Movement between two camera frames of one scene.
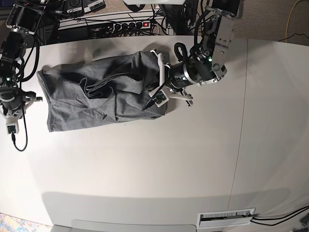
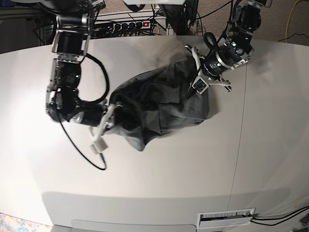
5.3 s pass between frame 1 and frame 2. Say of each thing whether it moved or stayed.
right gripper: moved
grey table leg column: stayed
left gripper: moved
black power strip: stayed
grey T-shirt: moved
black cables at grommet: stayed
